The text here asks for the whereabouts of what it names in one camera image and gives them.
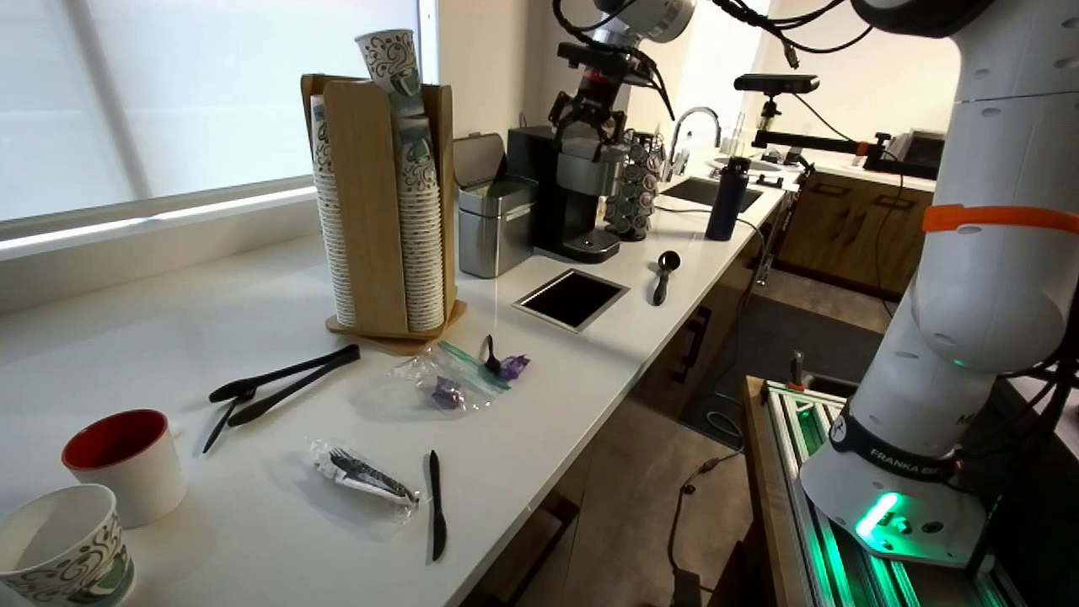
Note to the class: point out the tall patterned paper cup stack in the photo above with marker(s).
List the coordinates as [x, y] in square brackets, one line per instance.
[420, 213]

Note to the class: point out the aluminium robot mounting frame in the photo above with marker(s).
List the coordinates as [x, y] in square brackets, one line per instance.
[787, 483]

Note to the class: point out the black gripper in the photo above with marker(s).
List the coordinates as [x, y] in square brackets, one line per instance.
[609, 89]

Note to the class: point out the black device on counter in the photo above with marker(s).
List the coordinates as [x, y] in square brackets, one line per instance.
[910, 155]

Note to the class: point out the small black plastic fork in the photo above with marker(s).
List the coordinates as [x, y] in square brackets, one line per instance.
[225, 422]

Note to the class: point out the patterned cup stack rack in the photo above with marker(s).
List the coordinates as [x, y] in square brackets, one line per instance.
[634, 189]

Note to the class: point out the black tongs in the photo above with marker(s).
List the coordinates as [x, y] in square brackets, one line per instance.
[280, 392]

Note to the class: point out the black tumbler bottle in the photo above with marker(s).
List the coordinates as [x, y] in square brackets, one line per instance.
[726, 200]

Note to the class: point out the purple and black small clip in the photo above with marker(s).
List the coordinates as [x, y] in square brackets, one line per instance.
[507, 365]

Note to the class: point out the black coffee machine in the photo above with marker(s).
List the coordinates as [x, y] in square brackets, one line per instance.
[551, 205]

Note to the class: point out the kitchen sink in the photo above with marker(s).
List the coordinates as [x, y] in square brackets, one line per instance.
[710, 194]

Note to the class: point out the clear plastic bag purple item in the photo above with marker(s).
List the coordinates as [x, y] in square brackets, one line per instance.
[450, 390]

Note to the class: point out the black camera on stand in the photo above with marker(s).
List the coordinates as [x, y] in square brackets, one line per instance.
[777, 82]

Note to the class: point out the wrapped black cutlery packet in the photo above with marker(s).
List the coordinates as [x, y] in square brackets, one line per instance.
[361, 474]

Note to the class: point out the black coffee scoop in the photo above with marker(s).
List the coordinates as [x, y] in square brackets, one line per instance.
[664, 266]

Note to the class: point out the wooden cabinet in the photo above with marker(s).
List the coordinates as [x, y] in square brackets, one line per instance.
[854, 236]

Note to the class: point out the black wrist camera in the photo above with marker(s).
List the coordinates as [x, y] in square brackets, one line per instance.
[602, 50]

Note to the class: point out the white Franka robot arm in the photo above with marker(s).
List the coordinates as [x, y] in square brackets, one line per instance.
[989, 282]

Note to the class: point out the white paper cup stack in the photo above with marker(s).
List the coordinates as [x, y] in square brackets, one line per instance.
[332, 213]

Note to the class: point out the chrome sink faucet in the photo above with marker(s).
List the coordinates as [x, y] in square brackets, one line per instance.
[688, 125]

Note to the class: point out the wooden cup dispenser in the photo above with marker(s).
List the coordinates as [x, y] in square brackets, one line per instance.
[377, 202]

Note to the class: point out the white paper cup red inside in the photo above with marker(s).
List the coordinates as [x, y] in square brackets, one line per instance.
[130, 458]

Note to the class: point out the silver metal bin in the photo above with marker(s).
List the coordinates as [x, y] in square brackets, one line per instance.
[492, 230]

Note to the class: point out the long black plastic spoon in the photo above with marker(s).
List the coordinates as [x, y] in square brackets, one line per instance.
[287, 372]

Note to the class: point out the window with white blind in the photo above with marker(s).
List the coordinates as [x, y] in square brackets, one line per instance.
[212, 89]

